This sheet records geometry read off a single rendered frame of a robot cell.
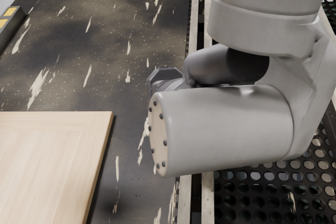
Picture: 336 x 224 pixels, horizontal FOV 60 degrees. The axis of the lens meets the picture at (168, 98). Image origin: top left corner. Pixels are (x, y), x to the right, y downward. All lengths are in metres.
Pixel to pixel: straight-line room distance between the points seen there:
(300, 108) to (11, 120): 0.70
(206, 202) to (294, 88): 0.32
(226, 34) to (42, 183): 0.55
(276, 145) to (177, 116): 0.08
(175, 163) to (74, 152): 0.49
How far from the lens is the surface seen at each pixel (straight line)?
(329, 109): 0.67
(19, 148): 0.75
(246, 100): 0.22
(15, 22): 1.17
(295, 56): 0.19
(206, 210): 0.50
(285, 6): 0.17
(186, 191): 0.52
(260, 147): 0.22
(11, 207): 0.68
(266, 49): 0.18
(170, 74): 0.41
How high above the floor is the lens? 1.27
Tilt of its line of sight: 3 degrees up
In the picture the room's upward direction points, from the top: straight up
